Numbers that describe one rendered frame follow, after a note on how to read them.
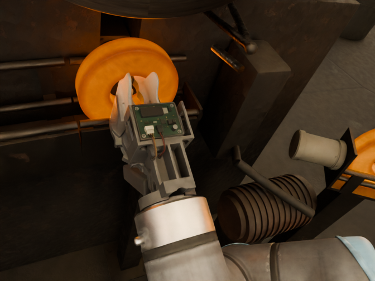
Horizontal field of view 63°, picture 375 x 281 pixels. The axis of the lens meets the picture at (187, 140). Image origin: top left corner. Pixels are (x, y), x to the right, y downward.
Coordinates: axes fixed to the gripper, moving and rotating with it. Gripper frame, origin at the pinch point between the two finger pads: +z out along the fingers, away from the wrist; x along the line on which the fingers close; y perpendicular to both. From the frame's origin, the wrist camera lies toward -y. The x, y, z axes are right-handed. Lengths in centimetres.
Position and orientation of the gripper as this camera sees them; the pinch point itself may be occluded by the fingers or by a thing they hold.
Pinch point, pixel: (130, 77)
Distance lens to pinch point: 47.8
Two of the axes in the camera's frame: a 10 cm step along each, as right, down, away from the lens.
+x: -9.0, 1.3, -4.2
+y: 3.4, -4.1, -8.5
